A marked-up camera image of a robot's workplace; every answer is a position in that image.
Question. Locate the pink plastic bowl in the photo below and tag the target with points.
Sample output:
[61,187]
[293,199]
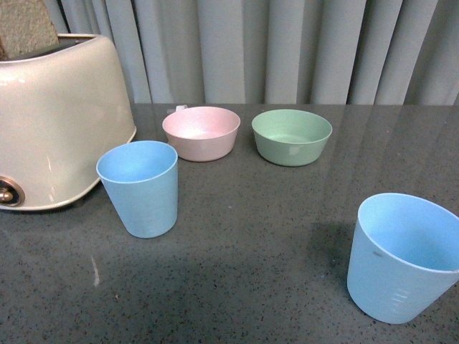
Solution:
[202,134]

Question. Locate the blue plastic cup left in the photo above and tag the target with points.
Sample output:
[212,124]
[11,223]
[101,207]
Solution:
[141,179]

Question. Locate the blue plastic cup right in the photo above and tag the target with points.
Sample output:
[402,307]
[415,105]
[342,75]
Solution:
[404,256]

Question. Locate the brown bread slice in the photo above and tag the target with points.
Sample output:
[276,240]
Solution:
[25,27]

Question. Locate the green plastic bowl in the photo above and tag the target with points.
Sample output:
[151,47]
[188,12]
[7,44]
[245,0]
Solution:
[292,138]

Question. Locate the cream two-slot toaster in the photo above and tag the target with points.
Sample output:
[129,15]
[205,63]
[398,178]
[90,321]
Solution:
[61,110]

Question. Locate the blue plastic cup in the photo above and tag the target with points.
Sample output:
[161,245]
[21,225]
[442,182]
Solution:
[141,179]
[404,256]

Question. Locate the grey pleated curtain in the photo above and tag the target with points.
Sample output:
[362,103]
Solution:
[280,52]

